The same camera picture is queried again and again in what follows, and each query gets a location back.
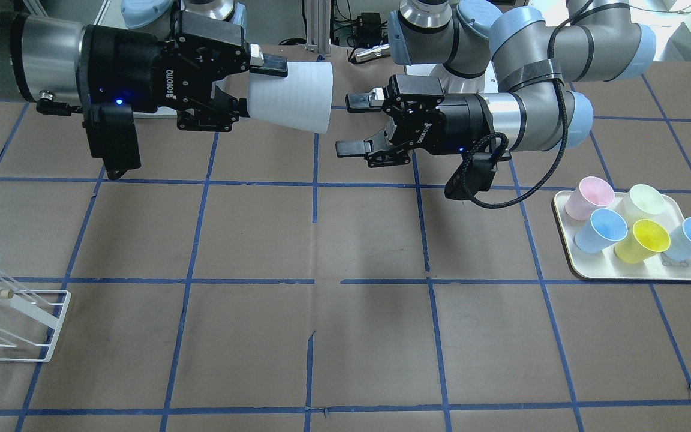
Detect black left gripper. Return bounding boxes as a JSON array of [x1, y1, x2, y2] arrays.
[[335, 76, 493, 167]]

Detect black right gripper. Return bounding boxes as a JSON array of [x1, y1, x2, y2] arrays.
[[79, 11, 289, 131]]

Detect white plastic cup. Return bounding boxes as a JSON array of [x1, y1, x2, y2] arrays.
[[247, 61, 334, 134]]

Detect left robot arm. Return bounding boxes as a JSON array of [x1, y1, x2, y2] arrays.
[[335, 1, 656, 167]]

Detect pink plastic cup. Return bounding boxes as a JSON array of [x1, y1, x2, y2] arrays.
[[564, 176, 616, 221]]

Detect pale green plastic cup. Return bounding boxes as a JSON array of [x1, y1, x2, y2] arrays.
[[616, 184, 666, 225]]

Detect yellow plastic cup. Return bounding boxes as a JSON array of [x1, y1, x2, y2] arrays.
[[614, 219, 671, 263]]

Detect cream plastic tray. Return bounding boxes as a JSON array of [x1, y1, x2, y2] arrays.
[[552, 190, 691, 281]]

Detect aluminium frame post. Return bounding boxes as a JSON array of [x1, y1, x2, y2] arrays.
[[302, 0, 332, 57]]

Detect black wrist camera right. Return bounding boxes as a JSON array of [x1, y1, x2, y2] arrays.
[[444, 152, 497, 200]]

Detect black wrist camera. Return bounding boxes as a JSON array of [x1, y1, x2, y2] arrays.
[[83, 102, 142, 181], [444, 152, 497, 200]]

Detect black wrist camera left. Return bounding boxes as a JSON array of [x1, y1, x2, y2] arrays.
[[83, 102, 142, 181]]

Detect white wire cup rack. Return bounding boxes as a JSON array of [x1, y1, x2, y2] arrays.
[[0, 257, 71, 363]]

